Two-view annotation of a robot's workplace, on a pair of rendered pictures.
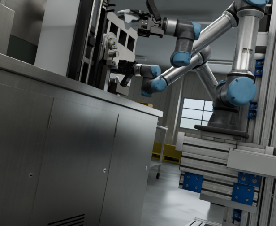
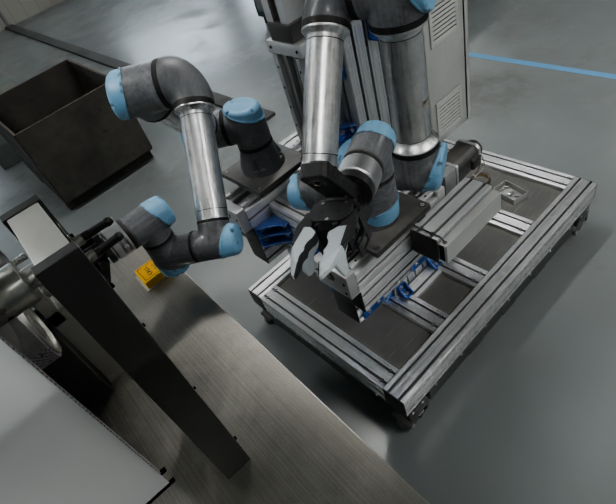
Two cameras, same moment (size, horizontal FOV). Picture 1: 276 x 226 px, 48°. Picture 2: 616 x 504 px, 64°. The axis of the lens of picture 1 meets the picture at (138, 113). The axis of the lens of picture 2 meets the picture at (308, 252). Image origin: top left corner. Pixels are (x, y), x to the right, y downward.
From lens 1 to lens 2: 152 cm
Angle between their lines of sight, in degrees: 67
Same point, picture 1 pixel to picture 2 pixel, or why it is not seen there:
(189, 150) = (368, 281)
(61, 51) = (82, 465)
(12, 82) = not seen: outside the picture
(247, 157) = (463, 234)
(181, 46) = (392, 195)
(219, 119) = not seen: hidden behind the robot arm
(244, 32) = (419, 72)
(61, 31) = (13, 448)
